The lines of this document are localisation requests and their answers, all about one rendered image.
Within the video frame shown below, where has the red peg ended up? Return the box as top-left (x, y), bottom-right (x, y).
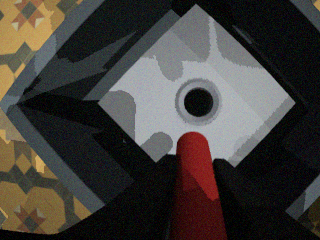
top-left (168, 132), bottom-right (228, 240)

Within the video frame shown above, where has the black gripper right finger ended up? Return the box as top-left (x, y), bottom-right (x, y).
top-left (213, 157), bottom-right (320, 240)

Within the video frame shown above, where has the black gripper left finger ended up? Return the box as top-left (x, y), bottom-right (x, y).
top-left (0, 155), bottom-right (177, 240)

